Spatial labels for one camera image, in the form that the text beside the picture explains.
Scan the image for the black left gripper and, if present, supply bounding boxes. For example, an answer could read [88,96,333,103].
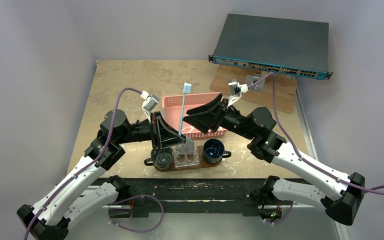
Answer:
[116,111,186,149]

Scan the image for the dark green mug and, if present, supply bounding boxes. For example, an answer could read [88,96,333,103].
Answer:
[143,147,174,171]

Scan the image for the pink plastic basket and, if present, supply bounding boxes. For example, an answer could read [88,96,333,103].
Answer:
[162,92,227,139]

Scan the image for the blue toothbrush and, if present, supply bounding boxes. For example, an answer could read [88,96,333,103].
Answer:
[178,82,192,135]

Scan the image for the oval wooden tray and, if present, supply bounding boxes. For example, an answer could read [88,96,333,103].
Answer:
[153,146,224,172]

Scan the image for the dark blue mug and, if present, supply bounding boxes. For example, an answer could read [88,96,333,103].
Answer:
[202,139,232,165]

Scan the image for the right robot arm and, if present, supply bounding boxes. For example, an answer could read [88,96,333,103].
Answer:
[183,93,365,226]

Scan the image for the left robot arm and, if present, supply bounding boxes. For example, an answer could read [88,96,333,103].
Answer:
[16,109,186,240]

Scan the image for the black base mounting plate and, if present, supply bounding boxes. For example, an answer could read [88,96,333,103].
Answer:
[122,177,280,218]

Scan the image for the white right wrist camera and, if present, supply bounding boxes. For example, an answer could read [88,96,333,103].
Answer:
[227,78,249,107]

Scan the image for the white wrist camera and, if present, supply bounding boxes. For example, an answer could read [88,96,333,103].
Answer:
[227,78,249,107]
[140,90,160,122]

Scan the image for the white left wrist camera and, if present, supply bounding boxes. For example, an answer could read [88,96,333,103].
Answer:
[140,90,160,122]

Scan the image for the metal stand bracket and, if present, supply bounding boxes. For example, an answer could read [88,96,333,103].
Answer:
[245,73,268,93]

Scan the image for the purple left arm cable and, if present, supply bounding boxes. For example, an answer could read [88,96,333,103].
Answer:
[23,87,144,240]

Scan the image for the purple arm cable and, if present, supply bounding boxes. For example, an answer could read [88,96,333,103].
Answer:
[247,72,384,226]
[23,87,144,240]

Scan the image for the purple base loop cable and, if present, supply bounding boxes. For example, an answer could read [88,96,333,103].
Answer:
[108,194,165,233]

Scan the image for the blue network switch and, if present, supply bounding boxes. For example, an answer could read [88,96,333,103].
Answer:
[208,13,333,80]

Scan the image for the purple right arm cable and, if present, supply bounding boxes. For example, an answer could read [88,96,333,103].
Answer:
[247,72,384,226]

